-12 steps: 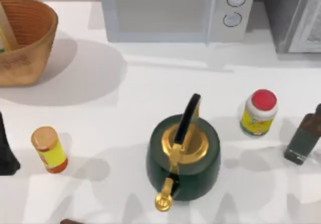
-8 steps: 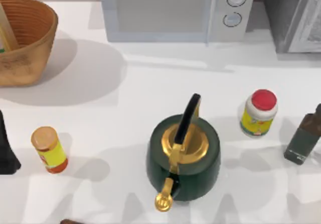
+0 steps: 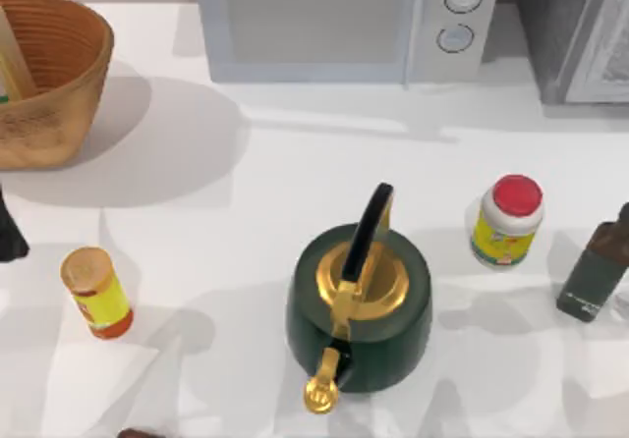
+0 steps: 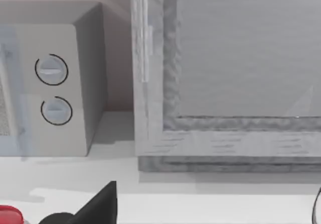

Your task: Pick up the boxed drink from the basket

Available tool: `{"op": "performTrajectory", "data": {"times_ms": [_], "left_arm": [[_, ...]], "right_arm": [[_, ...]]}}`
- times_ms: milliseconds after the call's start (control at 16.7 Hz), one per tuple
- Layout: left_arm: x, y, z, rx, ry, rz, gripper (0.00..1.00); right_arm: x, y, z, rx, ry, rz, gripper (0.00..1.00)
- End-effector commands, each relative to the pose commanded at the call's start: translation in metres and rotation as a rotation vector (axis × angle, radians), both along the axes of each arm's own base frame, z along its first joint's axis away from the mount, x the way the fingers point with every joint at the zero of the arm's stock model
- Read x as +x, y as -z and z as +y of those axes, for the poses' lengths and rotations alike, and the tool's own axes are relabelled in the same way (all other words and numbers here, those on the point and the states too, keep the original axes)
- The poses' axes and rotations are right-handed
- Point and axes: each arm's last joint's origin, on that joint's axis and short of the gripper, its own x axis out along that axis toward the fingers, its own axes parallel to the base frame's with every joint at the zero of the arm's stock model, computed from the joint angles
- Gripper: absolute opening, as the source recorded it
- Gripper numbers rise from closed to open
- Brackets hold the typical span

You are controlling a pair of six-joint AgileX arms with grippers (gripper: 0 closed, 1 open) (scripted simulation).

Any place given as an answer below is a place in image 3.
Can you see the green and gold kettle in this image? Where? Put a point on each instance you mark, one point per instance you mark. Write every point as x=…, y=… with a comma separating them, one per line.
x=388, y=310

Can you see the pale microwave oven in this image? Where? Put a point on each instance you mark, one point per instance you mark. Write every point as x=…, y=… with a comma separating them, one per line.
x=314, y=20

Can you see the white jar with red lid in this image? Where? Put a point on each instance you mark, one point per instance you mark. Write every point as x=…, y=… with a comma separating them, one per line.
x=506, y=232

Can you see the yellow and orange can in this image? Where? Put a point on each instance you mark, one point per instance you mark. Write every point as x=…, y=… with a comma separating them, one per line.
x=98, y=295

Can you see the woven wooden basket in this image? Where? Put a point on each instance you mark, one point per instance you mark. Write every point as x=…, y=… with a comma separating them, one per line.
x=59, y=109

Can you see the dark green bottle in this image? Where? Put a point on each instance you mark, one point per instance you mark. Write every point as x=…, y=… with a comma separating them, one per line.
x=592, y=273

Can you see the dark brown object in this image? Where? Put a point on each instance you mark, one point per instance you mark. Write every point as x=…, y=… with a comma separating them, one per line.
x=137, y=433

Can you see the grey cabinet with dark inside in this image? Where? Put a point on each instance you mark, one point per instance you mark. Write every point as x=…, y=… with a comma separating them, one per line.
x=570, y=40

